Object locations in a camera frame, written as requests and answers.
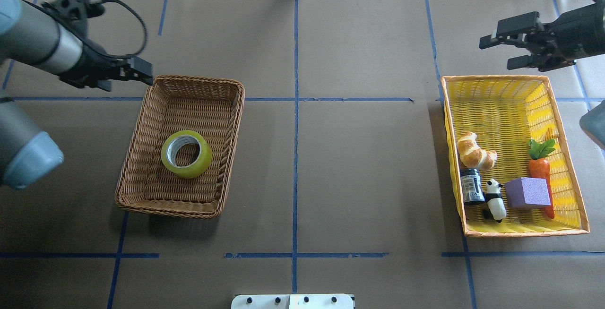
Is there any toy croissant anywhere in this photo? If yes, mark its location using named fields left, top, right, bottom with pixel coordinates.
left=457, top=132, right=498, bottom=171

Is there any toy carrot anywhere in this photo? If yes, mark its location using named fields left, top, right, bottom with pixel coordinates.
left=527, top=138, right=556, bottom=219

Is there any purple foam cube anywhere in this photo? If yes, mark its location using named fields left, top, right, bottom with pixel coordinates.
left=505, top=177, right=553, bottom=209

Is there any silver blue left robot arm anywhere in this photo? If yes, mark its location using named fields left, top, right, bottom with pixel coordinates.
left=0, top=0, right=154, bottom=190

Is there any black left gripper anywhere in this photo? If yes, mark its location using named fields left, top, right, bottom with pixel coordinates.
left=59, top=40, right=154, bottom=92

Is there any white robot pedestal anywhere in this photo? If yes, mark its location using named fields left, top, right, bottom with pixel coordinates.
left=231, top=293, right=356, bottom=309

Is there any small dark jar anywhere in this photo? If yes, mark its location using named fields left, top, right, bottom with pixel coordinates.
left=460, top=168, right=485, bottom=206

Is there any brown wicker basket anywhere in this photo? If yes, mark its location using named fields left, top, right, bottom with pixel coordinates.
left=115, top=75, right=245, bottom=219

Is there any toy panda figure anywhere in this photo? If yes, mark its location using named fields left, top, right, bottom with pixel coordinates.
left=482, top=178, right=507, bottom=223

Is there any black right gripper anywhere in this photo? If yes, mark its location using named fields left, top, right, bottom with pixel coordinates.
left=479, top=11, right=576, bottom=72

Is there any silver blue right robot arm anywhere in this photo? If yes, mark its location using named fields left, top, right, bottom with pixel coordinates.
left=478, top=0, right=605, bottom=72

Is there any yellow woven basket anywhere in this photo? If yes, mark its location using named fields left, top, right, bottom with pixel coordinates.
left=441, top=75, right=590, bottom=238

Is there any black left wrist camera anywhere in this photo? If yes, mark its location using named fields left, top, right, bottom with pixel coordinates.
left=42, top=0, right=105, bottom=35

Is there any black left camera cable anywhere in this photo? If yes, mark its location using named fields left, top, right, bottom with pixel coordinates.
left=92, top=0, right=148, bottom=59

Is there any yellow tape roll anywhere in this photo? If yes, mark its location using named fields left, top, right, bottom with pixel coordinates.
left=161, top=130, right=213, bottom=179

